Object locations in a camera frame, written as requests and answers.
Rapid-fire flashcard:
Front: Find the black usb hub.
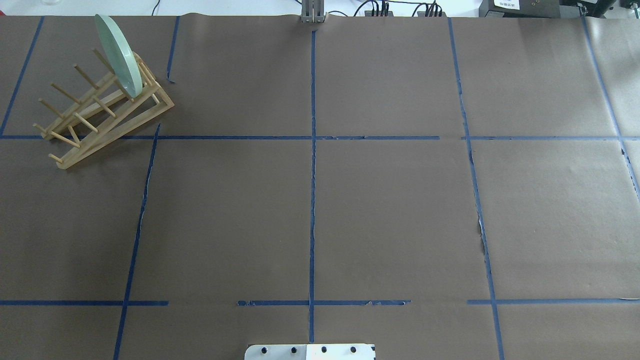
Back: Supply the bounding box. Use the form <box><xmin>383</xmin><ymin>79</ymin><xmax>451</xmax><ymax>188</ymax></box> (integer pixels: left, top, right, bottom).
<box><xmin>412</xmin><ymin>1</ymin><xmax>446</xmax><ymax>18</ymax></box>
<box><xmin>361</xmin><ymin>0</ymin><xmax>393</xmax><ymax>18</ymax></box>

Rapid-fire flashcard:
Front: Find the light green ceramic plate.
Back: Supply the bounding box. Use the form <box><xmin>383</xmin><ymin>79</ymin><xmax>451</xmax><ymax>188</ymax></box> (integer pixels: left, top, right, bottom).
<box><xmin>94</xmin><ymin>14</ymin><xmax>143</xmax><ymax>98</ymax></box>

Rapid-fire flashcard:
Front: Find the left black usb hub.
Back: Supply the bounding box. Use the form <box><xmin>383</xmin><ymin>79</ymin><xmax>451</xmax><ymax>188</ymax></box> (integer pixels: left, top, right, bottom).
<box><xmin>361</xmin><ymin>0</ymin><xmax>393</xmax><ymax>18</ymax></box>

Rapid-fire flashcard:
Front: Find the black computer box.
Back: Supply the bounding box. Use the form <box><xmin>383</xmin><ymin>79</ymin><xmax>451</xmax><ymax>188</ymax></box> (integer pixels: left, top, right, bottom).
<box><xmin>478</xmin><ymin>0</ymin><xmax>581</xmax><ymax>19</ymax></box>

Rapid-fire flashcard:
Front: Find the wooden dish rack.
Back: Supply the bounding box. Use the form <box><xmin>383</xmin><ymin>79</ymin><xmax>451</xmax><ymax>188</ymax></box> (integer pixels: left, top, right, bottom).
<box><xmin>33</xmin><ymin>48</ymin><xmax>175</xmax><ymax>169</ymax></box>

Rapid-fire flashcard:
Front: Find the right black usb hub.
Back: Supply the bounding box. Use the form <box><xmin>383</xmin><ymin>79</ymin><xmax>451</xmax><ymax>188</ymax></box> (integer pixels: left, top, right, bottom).
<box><xmin>412</xmin><ymin>1</ymin><xmax>446</xmax><ymax>18</ymax></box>

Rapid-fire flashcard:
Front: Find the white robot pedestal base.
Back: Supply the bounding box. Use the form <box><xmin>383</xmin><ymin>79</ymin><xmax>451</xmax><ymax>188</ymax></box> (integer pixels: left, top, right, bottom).
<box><xmin>244</xmin><ymin>343</ymin><xmax>377</xmax><ymax>360</ymax></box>

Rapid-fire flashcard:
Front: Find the grey aluminium frame post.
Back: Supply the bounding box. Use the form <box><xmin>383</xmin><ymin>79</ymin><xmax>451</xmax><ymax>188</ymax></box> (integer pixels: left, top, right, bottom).
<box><xmin>298</xmin><ymin>0</ymin><xmax>326</xmax><ymax>24</ymax></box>

